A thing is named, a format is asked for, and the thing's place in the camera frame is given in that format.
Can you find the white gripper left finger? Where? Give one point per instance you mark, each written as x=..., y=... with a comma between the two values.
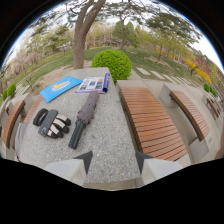
x=68, y=169

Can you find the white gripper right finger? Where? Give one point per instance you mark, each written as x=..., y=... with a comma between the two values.
x=156, y=168

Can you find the dark grey smartphone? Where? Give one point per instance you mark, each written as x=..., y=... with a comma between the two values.
x=47, y=122

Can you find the wide wooden slat bench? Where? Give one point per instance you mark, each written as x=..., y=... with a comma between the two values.
x=151, y=123

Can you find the black and white glove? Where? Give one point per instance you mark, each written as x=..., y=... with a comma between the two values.
x=56, y=124

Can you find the grey folded umbrella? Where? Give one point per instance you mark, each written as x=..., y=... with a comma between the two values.
x=83, y=118

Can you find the narrow wooden slat bench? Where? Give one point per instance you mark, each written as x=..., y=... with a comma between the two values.
x=191, y=113

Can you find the curved wooden bench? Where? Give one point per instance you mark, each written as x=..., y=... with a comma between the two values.
x=11, y=121

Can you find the open purple magazine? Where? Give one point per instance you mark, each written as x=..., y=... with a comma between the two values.
x=94, y=84

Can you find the round green bush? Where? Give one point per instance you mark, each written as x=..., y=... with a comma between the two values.
x=112, y=63

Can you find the large tree trunk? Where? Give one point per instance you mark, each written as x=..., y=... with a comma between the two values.
x=81, y=36

